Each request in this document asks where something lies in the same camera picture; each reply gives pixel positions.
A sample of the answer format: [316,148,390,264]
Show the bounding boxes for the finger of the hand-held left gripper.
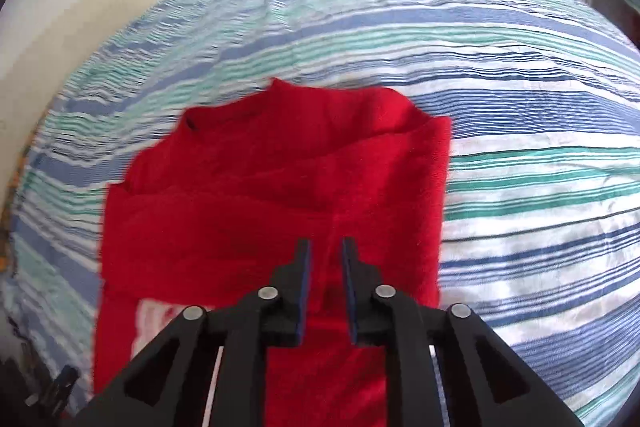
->
[25,364,81,418]

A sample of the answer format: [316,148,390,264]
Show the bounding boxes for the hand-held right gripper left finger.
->
[75,238,313,427]

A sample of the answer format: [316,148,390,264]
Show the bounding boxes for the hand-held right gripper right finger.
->
[341,237,586,427]

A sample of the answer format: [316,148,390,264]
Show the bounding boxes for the red shirt with white print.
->
[92,78,453,427]

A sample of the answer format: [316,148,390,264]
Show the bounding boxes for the striped bedspread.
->
[0,0,640,427]

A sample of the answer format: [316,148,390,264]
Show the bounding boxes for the beige headboard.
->
[0,0,181,208]

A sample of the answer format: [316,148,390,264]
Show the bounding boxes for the dark wooden cabinet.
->
[590,0,640,42]

